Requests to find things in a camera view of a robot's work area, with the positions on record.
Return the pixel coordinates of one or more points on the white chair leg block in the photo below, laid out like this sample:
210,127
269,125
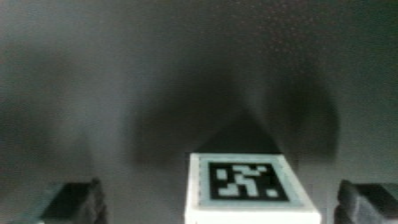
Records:
244,191

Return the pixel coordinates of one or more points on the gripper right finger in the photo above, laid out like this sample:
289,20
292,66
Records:
367,203

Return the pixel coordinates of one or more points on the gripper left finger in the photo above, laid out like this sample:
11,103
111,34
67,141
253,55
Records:
70,205

